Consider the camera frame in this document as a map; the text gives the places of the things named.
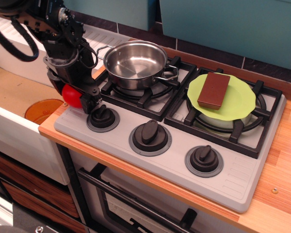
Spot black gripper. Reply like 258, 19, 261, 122
44, 47, 102, 114

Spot red toy apple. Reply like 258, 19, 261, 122
62, 84, 82, 108

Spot brown chocolate bar block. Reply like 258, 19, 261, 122
197, 72, 230, 110

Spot black left stove knob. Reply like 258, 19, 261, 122
87, 104, 120, 133

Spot black stove knob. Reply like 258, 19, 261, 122
129, 119, 172, 157
185, 145, 224, 178
87, 104, 120, 133

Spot stainless steel pot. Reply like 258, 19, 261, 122
96, 40, 179, 90

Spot black middle stove knob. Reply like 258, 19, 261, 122
129, 119, 172, 157

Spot grey toy stove top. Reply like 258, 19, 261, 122
54, 68, 286, 213

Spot black right stove knob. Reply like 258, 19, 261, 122
185, 145, 224, 178

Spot light green plate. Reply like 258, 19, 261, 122
187, 74, 256, 121

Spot orange plastic bowl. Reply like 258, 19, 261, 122
24, 99, 64, 125

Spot white toy sink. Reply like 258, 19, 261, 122
0, 14, 134, 186

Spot black left burner grate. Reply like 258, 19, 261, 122
96, 56, 197, 121

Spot black burner grate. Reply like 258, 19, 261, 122
164, 67, 285, 159
96, 56, 197, 121

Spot wooden drawer fronts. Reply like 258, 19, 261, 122
0, 152, 86, 233

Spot black right burner grate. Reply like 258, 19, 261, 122
164, 67, 285, 159

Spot black oven door handle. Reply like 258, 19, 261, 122
78, 164, 197, 233

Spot teal wall cabinet right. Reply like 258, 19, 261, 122
160, 0, 291, 69

